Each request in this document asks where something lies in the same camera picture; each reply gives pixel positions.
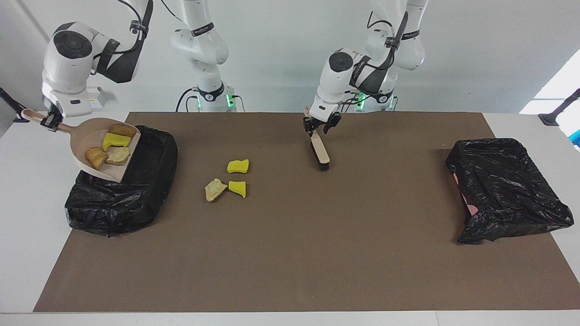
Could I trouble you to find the beige plastic dustpan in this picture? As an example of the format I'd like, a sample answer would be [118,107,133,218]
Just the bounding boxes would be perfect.
[21,109,141,183]

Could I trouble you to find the beige hand brush black bristles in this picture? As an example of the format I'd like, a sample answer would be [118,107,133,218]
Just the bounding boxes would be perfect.
[303,106,330,171]

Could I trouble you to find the orange ridged bread piece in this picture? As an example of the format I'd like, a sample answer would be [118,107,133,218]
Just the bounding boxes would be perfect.
[85,146,109,171]

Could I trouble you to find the notched yellow sponge block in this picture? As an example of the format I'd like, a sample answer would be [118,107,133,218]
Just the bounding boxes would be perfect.
[102,132,132,152]

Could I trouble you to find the brown bread roll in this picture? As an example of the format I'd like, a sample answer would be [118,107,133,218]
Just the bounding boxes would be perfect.
[109,124,137,138]

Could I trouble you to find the pale crusty bread chunk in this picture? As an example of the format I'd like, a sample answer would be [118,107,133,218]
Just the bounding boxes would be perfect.
[106,146,131,166]

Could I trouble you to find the beige rough bread chunk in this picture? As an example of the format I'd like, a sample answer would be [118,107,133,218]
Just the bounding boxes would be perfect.
[205,178,228,202]

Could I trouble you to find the black bag lined bin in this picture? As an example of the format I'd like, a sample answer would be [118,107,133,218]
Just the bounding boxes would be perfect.
[65,126,178,237]

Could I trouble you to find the black bag bin pink inside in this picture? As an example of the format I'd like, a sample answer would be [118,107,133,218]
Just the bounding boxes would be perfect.
[445,138,575,245]

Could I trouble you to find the black clamp stand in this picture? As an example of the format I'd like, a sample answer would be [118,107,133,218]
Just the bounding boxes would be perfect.
[538,88,580,126]
[0,87,37,123]

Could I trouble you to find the brown table mat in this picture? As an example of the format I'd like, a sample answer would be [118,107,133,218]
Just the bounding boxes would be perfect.
[33,112,580,313]

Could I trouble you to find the black base cable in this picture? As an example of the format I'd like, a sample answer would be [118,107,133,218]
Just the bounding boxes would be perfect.
[340,88,363,113]
[176,87,200,112]

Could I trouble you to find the white wall socket box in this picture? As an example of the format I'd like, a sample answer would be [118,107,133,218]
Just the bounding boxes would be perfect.
[87,86,109,109]

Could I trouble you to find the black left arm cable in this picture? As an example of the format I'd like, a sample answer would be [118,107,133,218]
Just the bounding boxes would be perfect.
[349,10,409,105]

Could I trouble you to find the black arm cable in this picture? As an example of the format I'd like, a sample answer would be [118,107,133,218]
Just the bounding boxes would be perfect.
[93,0,182,62]
[349,10,409,105]

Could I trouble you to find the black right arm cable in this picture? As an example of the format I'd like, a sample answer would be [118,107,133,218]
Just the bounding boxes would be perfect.
[93,0,182,62]

